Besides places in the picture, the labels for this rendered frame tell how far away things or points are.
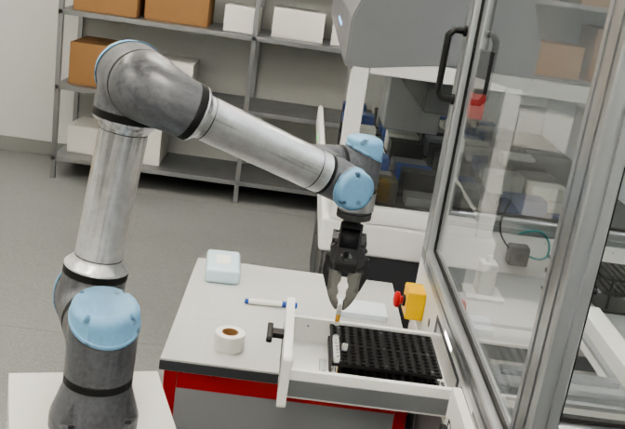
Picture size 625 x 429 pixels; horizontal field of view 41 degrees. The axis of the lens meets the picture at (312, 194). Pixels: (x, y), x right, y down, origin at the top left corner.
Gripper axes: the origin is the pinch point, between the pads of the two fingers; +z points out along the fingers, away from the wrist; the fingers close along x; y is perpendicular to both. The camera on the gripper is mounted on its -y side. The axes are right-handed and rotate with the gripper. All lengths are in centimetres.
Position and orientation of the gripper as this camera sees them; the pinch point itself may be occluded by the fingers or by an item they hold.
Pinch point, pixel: (339, 304)
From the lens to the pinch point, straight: 173.0
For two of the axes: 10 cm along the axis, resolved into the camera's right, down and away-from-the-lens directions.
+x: -9.9, -1.4, 0.0
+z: -1.4, 9.5, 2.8
